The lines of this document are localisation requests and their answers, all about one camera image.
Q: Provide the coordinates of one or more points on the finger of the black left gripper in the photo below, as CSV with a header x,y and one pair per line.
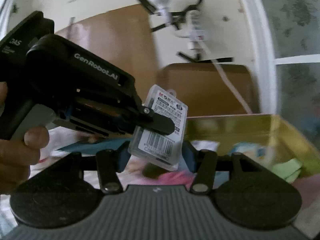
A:
x,y
155,122

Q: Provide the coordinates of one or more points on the white power strip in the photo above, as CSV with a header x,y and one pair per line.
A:
x,y
196,32

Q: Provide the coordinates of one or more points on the clear plastic staple box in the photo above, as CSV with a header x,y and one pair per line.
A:
x,y
159,138

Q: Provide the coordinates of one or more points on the white framed frosted glass door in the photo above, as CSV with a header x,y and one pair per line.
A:
x,y
285,37

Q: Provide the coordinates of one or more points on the teal blue cloth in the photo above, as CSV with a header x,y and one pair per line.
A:
x,y
86,147

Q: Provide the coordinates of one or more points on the large brown cardboard sheet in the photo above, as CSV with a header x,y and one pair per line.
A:
x,y
123,38

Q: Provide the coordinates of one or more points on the light green cloth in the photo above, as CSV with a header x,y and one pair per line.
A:
x,y
288,171

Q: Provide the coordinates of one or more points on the gold pink tin box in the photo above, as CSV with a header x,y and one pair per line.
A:
x,y
281,140

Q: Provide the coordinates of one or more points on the person left hand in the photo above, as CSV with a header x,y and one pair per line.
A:
x,y
17,157

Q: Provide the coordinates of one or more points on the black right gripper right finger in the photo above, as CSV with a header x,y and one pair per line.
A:
x,y
202,163

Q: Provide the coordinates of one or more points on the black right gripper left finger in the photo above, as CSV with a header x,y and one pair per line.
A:
x,y
109,164

